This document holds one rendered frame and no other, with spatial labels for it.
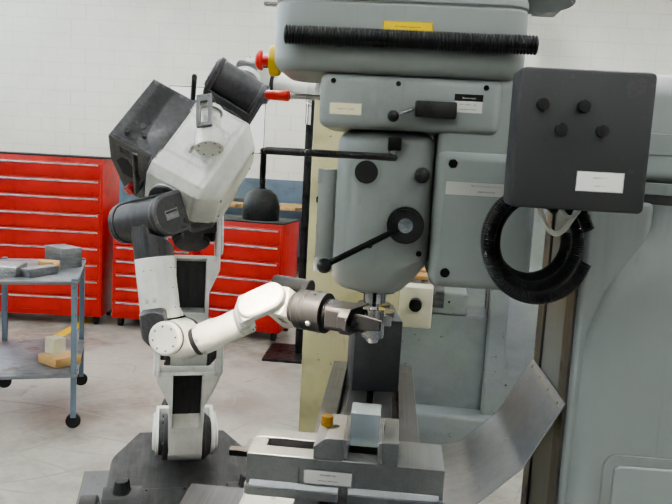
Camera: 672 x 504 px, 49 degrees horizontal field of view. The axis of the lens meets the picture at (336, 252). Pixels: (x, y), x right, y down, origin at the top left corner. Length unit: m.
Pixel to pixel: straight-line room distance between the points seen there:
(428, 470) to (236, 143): 0.93
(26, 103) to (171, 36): 2.36
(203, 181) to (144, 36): 9.48
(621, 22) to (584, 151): 9.95
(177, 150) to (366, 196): 0.57
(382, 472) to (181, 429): 1.10
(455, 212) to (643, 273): 0.35
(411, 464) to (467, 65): 0.72
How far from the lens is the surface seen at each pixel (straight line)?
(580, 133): 1.17
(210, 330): 1.67
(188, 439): 2.35
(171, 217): 1.73
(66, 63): 11.58
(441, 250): 1.40
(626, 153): 1.19
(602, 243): 1.40
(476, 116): 1.40
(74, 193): 6.64
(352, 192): 1.42
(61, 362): 4.47
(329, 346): 3.35
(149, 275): 1.71
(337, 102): 1.40
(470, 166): 1.40
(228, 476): 2.43
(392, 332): 1.88
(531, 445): 1.50
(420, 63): 1.39
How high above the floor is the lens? 1.58
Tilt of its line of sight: 7 degrees down
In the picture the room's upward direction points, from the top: 3 degrees clockwise
